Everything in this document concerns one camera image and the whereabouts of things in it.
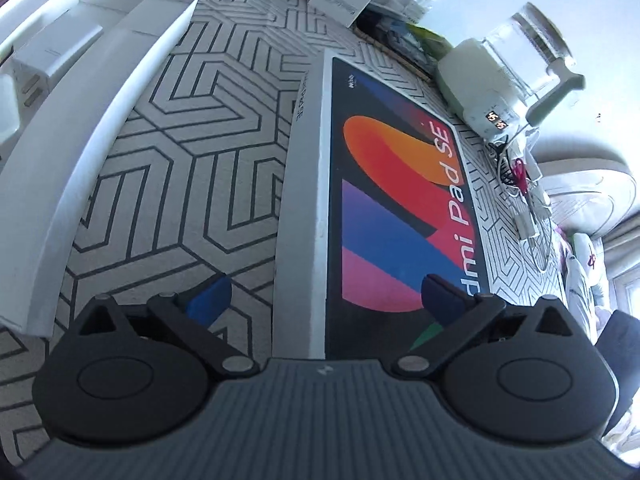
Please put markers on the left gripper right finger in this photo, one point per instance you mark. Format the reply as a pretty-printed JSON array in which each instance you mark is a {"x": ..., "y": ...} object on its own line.
[{"x": 515, "y": 373}]

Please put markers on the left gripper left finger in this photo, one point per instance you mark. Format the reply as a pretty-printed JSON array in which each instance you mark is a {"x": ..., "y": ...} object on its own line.
[{"x": 125, "y": 374}]

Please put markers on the Redmi Pad SE box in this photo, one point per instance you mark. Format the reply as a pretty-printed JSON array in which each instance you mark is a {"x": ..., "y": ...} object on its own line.
[{"x": 375, "y": 198}]

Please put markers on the white bed headboard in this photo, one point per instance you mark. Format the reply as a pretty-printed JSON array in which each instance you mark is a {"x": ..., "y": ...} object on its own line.
[{"x": 588, "y": 194}]

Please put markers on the white open box tray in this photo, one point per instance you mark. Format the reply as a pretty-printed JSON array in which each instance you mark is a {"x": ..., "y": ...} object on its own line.
[{"x": 51, "y": 153}]

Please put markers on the white green electric kettle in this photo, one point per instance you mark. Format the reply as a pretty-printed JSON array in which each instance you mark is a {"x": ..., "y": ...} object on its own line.
[{"x": 512, "y": 79}]

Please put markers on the white charger adapter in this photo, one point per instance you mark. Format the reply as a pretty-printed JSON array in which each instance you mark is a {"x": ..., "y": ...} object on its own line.
[{"x": 43, "y": 61}]

